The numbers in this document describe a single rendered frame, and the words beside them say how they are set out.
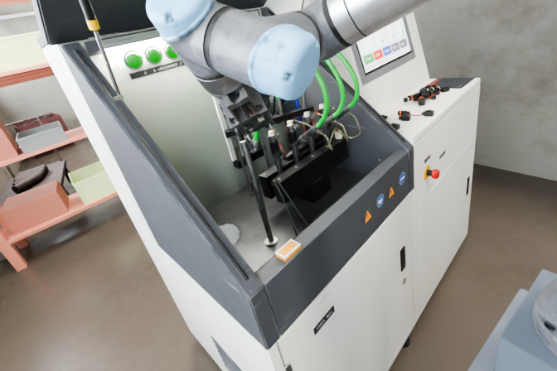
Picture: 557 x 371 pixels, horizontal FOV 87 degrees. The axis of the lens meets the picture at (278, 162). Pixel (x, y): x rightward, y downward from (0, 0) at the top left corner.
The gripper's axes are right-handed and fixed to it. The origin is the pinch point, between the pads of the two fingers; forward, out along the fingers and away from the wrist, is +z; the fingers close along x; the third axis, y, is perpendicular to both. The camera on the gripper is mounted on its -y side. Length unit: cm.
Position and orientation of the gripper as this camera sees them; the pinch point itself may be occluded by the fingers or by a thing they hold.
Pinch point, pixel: (256, 121)
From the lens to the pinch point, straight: 65.5
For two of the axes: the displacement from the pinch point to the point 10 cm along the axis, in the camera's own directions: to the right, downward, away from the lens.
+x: 9.0, -4.4, -0.6
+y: 3.9, 8.5, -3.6
